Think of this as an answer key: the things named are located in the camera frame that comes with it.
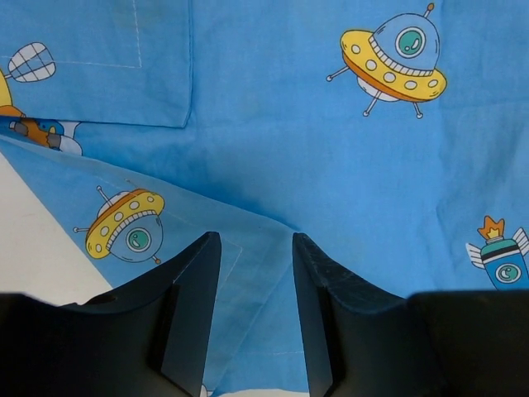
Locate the blue space print cloth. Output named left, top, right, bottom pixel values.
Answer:
left=1, top=1, right=528, bottom=396

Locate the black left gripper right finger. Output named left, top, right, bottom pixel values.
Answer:
left=293, top=233, right=528, bottom=396

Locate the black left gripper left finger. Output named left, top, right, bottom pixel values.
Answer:
left=1, top=232, right=222, bottom=396

